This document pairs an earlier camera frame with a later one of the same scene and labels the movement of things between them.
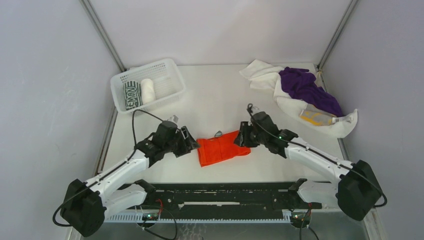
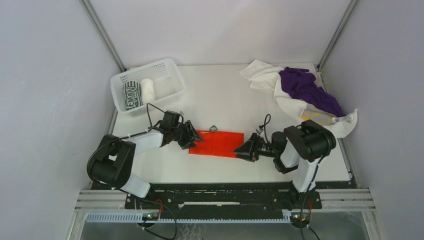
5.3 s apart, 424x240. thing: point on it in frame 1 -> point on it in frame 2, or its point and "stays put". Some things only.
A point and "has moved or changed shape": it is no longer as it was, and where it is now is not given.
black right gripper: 242,140 -> 249,145
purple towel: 300,84 stays put
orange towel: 214,150 has moved or changed shape
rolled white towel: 148,92 stays put
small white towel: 261,75 stays put
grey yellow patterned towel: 312,115 stays put
